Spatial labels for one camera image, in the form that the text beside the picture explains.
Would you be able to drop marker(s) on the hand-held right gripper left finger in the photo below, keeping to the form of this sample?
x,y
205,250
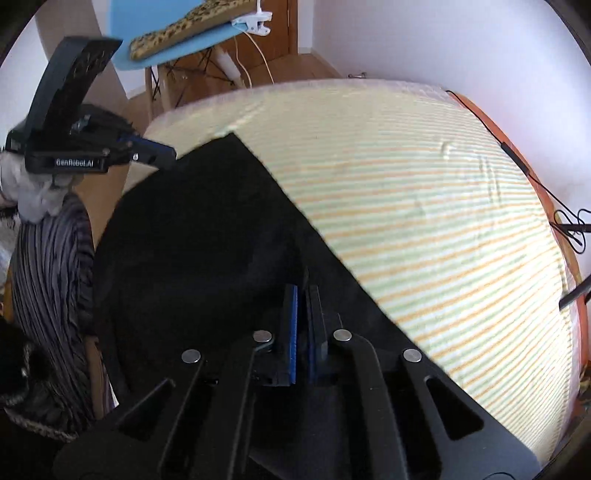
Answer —
x,y
289,332

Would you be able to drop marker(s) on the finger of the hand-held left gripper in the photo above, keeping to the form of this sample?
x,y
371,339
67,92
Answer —
x,y
154,154
132,137

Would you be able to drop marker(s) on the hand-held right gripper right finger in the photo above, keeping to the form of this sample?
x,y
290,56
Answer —
x,y
310,337

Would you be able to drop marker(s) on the black pants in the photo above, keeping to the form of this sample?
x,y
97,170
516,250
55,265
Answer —
x,y
194,240

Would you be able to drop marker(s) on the blue chair with wooden legs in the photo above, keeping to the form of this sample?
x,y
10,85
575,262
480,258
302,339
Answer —
x,y
138,18

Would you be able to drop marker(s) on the leopard print cushion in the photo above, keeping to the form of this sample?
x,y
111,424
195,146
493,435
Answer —
x,y
184,27

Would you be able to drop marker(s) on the yellow striped bed sheet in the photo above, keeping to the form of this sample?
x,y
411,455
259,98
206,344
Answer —
x,y
415,207

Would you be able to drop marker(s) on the person's striped dark clothing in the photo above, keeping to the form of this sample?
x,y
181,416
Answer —
x,y
51,295

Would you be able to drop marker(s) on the small metal door stop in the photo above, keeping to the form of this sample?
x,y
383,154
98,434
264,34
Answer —
x,y
356,74

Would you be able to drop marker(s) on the person's black garment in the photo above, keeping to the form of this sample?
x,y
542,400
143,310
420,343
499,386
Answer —
x,y
18,369

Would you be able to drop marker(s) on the orange patterned mattress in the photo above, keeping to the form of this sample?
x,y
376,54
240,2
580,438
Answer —
x,y
542,203

